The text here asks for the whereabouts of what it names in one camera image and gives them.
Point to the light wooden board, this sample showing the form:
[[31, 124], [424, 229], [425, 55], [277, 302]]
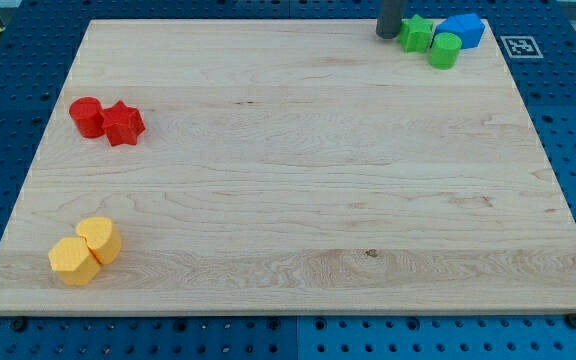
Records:
[[293, 167]]

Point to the red star block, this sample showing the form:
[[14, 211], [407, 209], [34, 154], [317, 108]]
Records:
[[122, 124]]

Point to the grey cylindrical pointer rod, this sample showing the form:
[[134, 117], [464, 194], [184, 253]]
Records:
[[389, 19]]

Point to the green star block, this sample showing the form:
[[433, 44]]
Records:
[[415, 34]]

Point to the yellow heart block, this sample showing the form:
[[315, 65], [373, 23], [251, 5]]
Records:
[[102, 238]]

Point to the green cylinder block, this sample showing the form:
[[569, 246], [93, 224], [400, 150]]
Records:
[[445, 50]]

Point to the red cylinder block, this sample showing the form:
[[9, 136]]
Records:
[[86, 113]]

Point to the yellow hexagon block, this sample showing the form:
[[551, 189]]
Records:
[[72, 261]]

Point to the blue pentagon block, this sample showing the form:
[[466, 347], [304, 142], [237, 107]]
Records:
[[468, 27]]

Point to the white fiducial marker tag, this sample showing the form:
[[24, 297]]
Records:
[[521, 47]]

